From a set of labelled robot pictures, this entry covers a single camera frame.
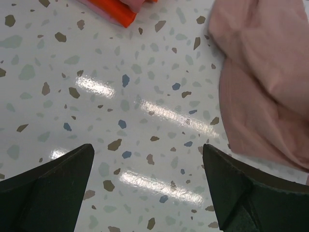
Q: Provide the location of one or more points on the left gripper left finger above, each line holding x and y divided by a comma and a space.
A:
47, 198

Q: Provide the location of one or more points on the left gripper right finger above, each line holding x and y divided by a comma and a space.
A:
246, 199

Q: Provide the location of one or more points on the dusty pink printed t-shirt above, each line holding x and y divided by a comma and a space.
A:
264, 83

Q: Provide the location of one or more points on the folded orange t-shirt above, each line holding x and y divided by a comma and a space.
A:
118, 10

